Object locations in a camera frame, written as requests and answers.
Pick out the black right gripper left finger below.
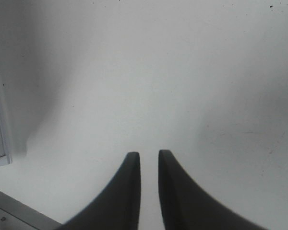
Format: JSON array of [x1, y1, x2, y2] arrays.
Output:
[[58, 152, 141, 230]]

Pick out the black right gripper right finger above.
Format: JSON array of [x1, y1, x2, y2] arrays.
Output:
[[158, 150, 262, 230]]

